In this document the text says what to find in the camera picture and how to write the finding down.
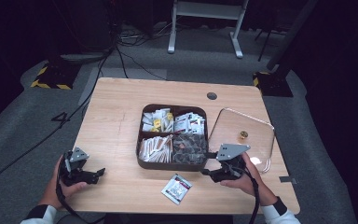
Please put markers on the person's right hand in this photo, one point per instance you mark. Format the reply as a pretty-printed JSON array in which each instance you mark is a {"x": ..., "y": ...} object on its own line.
[{"x": 245, "y": 182}]

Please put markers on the white and red sachet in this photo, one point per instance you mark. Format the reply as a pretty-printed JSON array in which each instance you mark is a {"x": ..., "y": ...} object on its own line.
[{"x": 176, "y": 188}]

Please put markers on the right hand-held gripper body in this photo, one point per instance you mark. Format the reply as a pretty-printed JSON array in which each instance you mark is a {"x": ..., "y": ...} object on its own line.
[{"x": 231, "y": 161}]

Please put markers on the dark brown divided box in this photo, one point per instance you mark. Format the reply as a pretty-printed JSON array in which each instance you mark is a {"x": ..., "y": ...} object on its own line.
[{"x": 140, "y": 149}]

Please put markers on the white metal table frame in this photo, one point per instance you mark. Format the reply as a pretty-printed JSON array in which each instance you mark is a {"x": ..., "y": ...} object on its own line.
[{"x": 207, "y": 9}]

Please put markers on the pile of white yellow sachets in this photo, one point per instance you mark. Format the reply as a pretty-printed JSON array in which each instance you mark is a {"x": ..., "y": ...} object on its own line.
[{"x": 157, "y": 121}]

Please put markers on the black yellow striped stand base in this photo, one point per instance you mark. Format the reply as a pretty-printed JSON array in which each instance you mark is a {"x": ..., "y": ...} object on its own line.
[
  {"x": 273, "y": 85},
  {"x": 56, "y": 77}
]

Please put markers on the grey tape strip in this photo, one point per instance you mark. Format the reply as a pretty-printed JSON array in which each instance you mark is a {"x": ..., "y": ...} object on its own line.
[{"x": 288, "y": 179}]

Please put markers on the pile of dark grey packets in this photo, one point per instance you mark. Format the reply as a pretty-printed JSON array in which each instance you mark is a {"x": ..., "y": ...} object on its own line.
[{"x": 190, "y": 148}]

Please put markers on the dark metal stand pole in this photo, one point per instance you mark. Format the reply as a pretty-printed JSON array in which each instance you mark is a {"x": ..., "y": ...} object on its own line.
[{"x": 292, "y": 34}]

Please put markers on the pile of white brown sticks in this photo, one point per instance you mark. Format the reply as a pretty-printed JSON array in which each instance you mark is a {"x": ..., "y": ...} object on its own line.
[{"x": 155, "y": 149}]

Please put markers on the person's left hand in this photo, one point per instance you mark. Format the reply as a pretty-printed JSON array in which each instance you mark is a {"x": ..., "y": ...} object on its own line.
[{"x": 59, "y": 193}]

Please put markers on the pile of white red packets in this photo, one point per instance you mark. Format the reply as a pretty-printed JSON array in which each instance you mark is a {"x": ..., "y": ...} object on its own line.
[{"x": 189, "y": 123}]

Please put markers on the clear glass lid gold knob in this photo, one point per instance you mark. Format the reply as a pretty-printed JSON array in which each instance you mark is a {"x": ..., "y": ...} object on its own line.
[{"x": 239, "y": 124}]

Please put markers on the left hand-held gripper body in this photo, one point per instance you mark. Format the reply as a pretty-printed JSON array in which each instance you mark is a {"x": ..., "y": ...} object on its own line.
[{"x": 74, "y": 169}]

